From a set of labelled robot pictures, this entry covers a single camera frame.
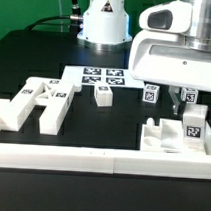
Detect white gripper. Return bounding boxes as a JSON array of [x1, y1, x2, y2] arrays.
[[128, 0, 211, 115]]

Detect white chair seat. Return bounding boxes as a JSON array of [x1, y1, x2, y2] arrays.
[[138, 116, 211, 156]]

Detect white tagged cube far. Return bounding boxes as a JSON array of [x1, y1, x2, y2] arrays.
[[181, 88, 198, 103]]

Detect white tagged cube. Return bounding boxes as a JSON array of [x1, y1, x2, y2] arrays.
[[181, 88, 198, 103], [143, 84, 160, 103]]

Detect white tagged cube near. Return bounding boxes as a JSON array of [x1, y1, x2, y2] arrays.
[[143, 84, 160, 103]]

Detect white U-shaped fence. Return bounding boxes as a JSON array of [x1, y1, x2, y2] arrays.
[[0, 98, 211, 180]]

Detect white marker base plate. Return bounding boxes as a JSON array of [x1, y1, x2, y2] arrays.
[[62, 65, 145, 88]]

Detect white chair back frame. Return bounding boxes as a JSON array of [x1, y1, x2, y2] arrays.
[[0, 77, 82, 135]]

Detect black cable with connector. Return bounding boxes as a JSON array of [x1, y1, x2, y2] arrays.
[[24, 0, 85, 34]]

